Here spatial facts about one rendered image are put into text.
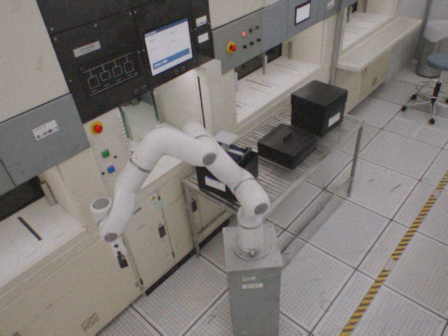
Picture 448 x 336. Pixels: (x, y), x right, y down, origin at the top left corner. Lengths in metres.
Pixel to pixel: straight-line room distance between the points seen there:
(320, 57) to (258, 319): 2.23
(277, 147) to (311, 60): 1.32
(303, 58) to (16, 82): 2.53
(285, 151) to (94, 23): 1.30
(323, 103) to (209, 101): 0.78
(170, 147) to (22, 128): 0.65
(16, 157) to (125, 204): 0.55
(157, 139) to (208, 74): 0.95
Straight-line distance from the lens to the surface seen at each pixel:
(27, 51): 1.63
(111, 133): 1.91
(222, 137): 2.09
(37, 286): 2.12
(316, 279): 2.75
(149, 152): 1.30
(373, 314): 2.68
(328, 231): 3.04
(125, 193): 1.37
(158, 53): 1.96
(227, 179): 1.48
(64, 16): 1.68
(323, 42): 3.39
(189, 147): 1.29
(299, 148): 2.37
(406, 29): 4.52
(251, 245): 1.82
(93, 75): 1.77
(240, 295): 2.02
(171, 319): 2.62
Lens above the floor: 2.24
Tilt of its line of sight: 38 degrees down
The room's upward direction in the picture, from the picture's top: 5 degrees counter-clockwise
